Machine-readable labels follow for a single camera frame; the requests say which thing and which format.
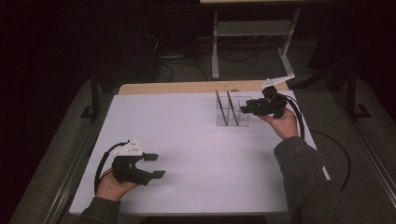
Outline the white board sheet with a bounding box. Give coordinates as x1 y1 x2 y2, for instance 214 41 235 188
68 90 331 217

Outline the long black cable loop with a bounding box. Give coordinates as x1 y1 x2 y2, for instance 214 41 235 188
309 130 351 192

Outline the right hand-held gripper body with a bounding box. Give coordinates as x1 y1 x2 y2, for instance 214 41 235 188
253 74 296 119

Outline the aluminium rail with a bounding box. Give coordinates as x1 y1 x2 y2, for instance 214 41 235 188
331 92 396 200
43 92 114 224

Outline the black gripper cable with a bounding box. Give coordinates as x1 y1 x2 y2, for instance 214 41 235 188
284 94 306 142
93 140 130 197

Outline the black floor cable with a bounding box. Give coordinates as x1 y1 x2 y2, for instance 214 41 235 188
158 61 209 83

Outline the black pen with orange tip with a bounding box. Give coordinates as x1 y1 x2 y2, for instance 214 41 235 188
225 90 240 127

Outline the wooden table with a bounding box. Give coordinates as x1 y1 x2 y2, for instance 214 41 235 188
118 79 290 95

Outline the white metal desk frame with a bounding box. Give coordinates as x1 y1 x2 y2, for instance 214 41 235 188
199 0 302 80

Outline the person's right hand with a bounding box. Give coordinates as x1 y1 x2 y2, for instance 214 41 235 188
258 106 300 140

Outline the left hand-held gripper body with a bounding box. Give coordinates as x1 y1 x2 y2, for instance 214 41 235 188
111 138 155 187

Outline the person's left hand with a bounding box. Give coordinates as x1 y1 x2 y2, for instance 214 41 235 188
95 167 139 203

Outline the tangle of dark cables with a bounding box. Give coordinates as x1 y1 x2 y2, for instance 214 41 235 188
217 48 260 65

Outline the clear acrylic organizer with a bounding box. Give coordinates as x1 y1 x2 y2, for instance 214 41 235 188
215 95 254 127

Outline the black metal stand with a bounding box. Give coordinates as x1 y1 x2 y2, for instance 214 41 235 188
79 69 101 123
344 63 372 121

